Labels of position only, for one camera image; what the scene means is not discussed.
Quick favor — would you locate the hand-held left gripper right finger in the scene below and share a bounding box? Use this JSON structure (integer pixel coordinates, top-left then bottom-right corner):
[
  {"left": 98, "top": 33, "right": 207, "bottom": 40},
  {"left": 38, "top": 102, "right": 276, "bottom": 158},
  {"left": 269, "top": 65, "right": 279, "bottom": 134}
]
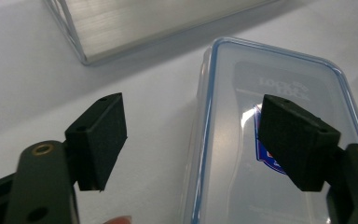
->
[{"left": 256, "top": 94, "right": 342, "bottom": 192}]

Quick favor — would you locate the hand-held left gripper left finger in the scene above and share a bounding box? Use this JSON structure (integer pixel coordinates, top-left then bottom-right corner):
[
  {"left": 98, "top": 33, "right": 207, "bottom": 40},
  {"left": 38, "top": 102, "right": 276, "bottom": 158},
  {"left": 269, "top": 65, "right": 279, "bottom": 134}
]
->
[{"left": 64, "top": 91, "right": 129, "bottom": 192}]

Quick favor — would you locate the clear plastic lidded container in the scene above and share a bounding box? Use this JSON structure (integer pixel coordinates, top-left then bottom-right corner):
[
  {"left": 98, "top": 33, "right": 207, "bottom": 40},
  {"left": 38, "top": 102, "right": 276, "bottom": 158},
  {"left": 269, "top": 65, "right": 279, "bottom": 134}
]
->
[{"left": 180, "top": 36, "right": 358, "bottom": 224}]

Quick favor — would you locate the silver metal box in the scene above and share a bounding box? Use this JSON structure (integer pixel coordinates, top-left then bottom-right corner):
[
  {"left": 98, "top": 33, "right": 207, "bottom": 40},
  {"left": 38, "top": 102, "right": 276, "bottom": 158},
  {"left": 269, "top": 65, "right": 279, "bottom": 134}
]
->
[{"left": 43, "top": 0, "right": 281, "bottom": 66}]

